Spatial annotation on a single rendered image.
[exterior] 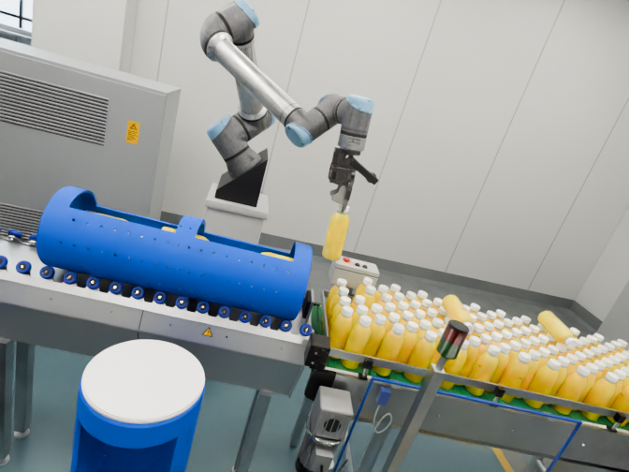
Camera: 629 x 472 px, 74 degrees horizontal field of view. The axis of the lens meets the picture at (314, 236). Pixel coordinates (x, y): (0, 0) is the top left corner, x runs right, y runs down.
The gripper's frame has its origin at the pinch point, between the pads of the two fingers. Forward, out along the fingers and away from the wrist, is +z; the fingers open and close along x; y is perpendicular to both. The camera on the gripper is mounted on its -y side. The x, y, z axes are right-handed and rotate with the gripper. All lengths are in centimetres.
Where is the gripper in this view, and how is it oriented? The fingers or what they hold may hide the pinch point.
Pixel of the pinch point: (343, 207)
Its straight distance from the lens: 145.4
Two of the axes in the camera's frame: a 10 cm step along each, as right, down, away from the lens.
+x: 0.6, 3.4, -9.4
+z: -1.9, 9.3, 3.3
